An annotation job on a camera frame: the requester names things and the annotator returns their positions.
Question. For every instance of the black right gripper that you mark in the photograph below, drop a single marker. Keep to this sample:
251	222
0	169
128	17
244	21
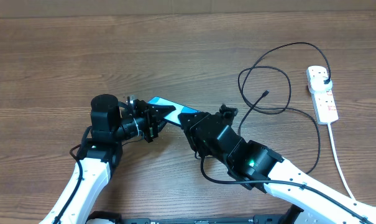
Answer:
192	130

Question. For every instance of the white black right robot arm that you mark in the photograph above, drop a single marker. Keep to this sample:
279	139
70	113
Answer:
254	165

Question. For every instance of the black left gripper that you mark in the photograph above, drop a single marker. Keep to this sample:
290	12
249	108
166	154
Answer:
150	117

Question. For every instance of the white power strip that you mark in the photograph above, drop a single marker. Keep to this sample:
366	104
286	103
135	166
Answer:
323	103

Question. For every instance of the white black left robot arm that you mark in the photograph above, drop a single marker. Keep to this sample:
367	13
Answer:
113	123

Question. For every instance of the white charger plug adapter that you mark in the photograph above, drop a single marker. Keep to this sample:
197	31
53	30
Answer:
319	84

